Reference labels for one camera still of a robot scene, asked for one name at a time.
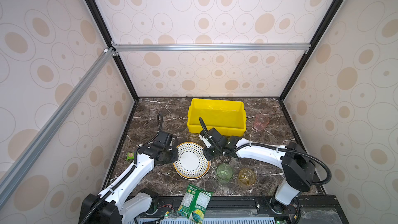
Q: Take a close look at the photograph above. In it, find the yellow glass cup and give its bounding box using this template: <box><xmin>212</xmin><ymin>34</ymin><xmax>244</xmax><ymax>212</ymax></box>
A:
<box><xmin>237</xmin><ymin>168</ymin><xmax>257</xmax><ymax>187</ymax></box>

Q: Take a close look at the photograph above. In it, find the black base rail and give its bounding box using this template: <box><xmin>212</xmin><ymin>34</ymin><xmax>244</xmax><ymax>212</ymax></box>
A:
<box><xmin>133</xmin><ymin>194</ymin><xmax>350</xmax><ymax>224</ymax></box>

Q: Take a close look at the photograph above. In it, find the small green packet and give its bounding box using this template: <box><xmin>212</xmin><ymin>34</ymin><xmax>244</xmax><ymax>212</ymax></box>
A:
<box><xmin>126</xmin><ymin>152</ymin><xmax>135</xmax><ymax>161</ymax></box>

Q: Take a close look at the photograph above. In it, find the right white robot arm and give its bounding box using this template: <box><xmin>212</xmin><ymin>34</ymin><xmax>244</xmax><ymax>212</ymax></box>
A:
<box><xmin>200</xmin><ymin>128</ymin><xmax>332</xmax><ymax>207</ymax></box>

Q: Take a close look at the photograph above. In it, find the pink glass cup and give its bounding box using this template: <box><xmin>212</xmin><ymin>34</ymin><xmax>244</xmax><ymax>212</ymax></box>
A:
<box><xmin>254</xmin><ymin>114</ymin><xmax>269</xmax><ymax>131</ymax></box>

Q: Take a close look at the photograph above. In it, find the green snack bag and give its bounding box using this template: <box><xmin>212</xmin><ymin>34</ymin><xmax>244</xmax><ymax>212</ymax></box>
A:
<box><xmin>177</xmin><ymin>184</ymin><xmax>213</xmax><ymax>224</ymax></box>

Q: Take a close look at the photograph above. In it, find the yellow plastic bin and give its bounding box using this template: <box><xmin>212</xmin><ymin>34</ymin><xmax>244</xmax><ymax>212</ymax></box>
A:
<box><xmin>187</xmin><ymin>99</ymin><xmax>247</xmax><ymax>136</ymax></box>

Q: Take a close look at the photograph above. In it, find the dotted yellow rim plate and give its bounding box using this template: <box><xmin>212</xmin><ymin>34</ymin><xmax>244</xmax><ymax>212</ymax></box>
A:
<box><xmin>173</xmin><ymin>142</ymin><xmax>211</xmax><ymax>180</ymax></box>

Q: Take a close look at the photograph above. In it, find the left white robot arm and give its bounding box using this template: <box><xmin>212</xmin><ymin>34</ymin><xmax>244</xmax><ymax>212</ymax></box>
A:
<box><xmin>78</xmin><ymin>131</ymin><xmax>178</xmax><ymax>224</ymax></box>

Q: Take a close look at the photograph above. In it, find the left aluminium frame bar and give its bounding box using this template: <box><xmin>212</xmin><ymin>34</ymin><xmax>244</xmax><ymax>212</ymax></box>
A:
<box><xmin>1</xmin><ymin>47</ymin><xmax>116</xmax><ymax>207</ymax></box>

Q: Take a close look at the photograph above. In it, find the green glass cup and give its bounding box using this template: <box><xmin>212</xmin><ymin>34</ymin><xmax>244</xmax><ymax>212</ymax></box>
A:
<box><xmin>216</xmin><ymin>163</ymin><xmax>233</xmax><ymax>184</ymax></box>

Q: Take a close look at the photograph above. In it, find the horizontal aluminium frame bar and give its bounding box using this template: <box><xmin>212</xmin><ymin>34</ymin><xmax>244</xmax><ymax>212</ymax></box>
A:
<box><xmin>105</xmin><ymin>43</ymin><xmax>311</xmax><ymax>54</ymax></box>

